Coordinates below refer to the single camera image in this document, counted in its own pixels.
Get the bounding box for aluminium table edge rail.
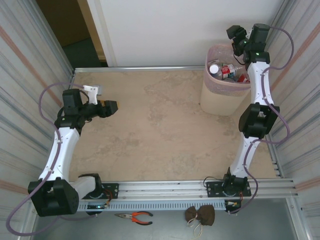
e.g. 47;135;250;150
73;65;206;74

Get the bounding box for pink bin liner bag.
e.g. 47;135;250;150
204;42;252;97

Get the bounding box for red white label bottle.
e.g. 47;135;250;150
219;63;245;80

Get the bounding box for red orange label bottle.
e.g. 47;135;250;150
237;73;251;84

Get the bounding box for white slotted cable duct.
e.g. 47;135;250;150
77;199;241;212

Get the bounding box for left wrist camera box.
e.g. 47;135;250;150
82;84;103;105

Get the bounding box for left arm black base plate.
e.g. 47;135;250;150
88;182;120;200

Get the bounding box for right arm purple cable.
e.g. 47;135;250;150
229;26;294;215

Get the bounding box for large brown cloth pouch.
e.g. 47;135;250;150
193;205;216;237

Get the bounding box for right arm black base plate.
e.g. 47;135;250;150
206;180;252;198

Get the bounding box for orange handled pliers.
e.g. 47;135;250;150
114;211;154;226

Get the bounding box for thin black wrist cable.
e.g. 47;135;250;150
233;53;247;66

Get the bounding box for brown wooden door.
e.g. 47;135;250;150
36;0;91;48

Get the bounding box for pink waste basket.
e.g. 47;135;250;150
199;42;252;116

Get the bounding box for white door frame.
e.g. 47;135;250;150
76;0;118;68

